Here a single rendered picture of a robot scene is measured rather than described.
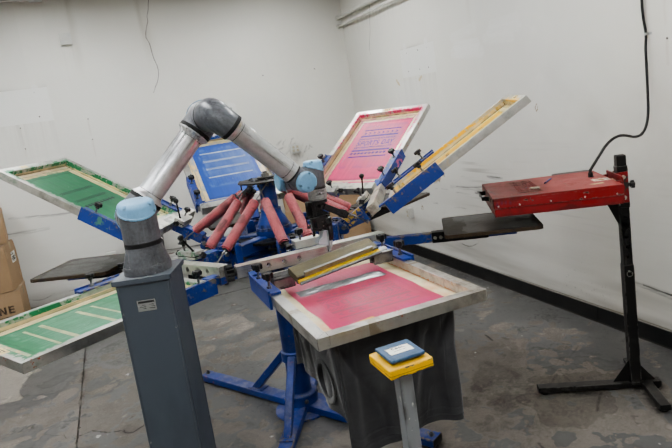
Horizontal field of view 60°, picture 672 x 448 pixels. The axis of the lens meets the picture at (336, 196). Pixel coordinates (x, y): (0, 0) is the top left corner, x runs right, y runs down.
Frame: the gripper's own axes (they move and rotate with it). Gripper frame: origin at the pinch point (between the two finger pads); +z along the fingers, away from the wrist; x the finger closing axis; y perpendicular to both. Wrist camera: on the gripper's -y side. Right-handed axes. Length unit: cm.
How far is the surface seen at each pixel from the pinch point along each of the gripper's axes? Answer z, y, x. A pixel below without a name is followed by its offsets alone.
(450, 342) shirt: 28, -19, 50
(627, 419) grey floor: 109, -125, 21
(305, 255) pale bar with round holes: 6.5, 4.2, -21.8
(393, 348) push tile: 11, 13, 76
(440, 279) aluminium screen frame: 10.4, -25.3, 38.4
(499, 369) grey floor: 109, -110, -55
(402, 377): 18, 13, 79
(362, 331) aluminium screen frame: 11, 15, 60
